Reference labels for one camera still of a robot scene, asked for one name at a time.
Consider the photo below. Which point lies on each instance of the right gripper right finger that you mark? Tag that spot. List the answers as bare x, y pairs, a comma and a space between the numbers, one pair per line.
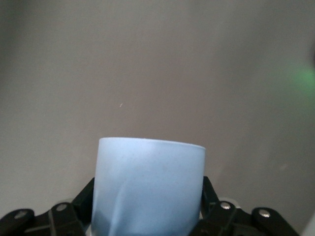
233, 221

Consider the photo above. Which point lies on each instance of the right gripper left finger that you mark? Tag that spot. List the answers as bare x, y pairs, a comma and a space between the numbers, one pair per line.
49, 221

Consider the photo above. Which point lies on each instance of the light blue cup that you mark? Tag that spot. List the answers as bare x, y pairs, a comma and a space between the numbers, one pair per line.
147, 186

